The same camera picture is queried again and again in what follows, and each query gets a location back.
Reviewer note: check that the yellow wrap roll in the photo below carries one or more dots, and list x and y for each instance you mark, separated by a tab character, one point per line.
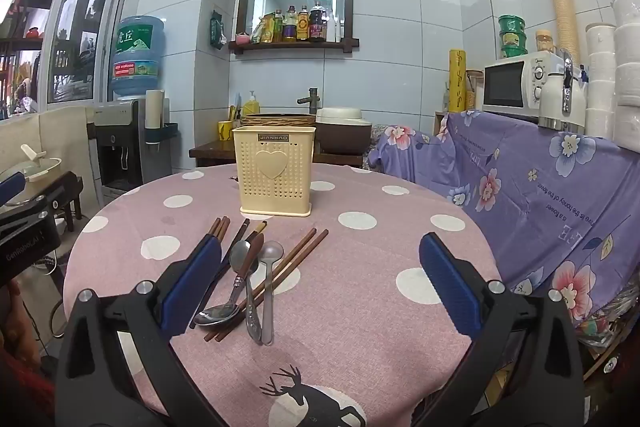
457	82

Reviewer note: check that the yellow mug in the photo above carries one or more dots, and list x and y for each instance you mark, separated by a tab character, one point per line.
225	132

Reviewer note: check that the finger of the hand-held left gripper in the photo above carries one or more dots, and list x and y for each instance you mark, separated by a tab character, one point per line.
11	187
35	208

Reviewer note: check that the white plastic bottle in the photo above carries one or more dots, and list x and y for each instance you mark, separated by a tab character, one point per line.
331	29
339	32

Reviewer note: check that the light wooden crate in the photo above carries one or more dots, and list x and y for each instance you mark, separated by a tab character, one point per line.
440	127

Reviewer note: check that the purple floral cloth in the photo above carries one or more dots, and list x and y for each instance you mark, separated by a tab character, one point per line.
525	187

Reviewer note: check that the cream plastic utensil holder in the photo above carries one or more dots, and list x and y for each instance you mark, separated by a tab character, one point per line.
274	187

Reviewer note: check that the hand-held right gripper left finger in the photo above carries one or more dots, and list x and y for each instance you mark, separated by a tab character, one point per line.
192	287

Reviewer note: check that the dark wooden stand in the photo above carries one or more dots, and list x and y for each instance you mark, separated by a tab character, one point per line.
70	187

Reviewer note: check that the small yellow condiment bottle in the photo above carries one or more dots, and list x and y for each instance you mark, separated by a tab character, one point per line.
278	29

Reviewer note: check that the white microwave oven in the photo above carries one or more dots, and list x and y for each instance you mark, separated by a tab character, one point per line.
502	84

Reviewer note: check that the glass jar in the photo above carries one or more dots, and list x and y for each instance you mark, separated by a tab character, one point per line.
474	92

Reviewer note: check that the cooking oil bottle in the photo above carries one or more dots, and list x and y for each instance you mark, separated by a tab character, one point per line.
290	29

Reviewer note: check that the dark soy sauce bottle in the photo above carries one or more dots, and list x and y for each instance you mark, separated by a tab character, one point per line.
317	27

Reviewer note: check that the dark wooden mirror shelf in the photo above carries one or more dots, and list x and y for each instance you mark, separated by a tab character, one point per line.
290	45

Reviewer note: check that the woven basket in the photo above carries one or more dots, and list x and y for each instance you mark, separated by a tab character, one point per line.
280	119

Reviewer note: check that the beige cloth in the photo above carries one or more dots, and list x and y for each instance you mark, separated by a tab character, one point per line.
60	132

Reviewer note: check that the pink polka dot tablecloth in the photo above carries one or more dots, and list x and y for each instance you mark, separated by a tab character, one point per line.
350	307

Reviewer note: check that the person's left forearm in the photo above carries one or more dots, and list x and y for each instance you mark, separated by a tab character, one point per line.
25	357

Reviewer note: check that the green hanging packet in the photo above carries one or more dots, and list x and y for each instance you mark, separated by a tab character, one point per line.
218	32

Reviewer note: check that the pot with glass lid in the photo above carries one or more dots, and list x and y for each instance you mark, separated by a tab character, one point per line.
35	167

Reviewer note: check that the yellow lidded jar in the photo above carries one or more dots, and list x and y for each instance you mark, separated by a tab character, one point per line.
545	43

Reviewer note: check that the dark wooden side table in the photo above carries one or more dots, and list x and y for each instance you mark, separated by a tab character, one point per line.
212	152

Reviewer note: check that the white framed window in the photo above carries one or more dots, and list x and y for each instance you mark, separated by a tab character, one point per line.
75	32

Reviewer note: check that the brown pot with cream lid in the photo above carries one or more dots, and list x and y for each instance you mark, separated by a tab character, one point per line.
342	137

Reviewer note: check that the tall stack of yellow cups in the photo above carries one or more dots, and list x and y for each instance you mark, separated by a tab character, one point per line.
560	2

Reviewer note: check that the yellow soap bottle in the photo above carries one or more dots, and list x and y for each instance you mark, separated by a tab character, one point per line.
251	107

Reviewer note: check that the small pink pot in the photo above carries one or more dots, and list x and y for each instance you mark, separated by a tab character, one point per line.
242	39

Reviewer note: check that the bronze faucet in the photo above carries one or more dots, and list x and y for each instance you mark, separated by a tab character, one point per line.
314	99

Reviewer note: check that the plain metal spoon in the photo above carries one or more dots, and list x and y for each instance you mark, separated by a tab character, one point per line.
271	253

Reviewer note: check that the yellow label sauce bottle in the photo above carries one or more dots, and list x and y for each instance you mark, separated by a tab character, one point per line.
303	27

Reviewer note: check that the dark wooden display shelf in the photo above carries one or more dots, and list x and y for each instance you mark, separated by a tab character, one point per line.
27	39

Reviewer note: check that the teal cup holder tray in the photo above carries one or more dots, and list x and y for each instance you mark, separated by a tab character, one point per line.
167	132

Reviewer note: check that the white paper cup stack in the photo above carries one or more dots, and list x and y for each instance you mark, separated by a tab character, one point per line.
155	107

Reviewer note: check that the yellow seasoning packet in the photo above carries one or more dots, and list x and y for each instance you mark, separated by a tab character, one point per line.
263	29

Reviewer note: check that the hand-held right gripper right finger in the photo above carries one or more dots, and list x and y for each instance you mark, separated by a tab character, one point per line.
447	287

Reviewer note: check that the stacks of white paper bowls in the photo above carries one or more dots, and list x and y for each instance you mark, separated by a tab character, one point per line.
600	82

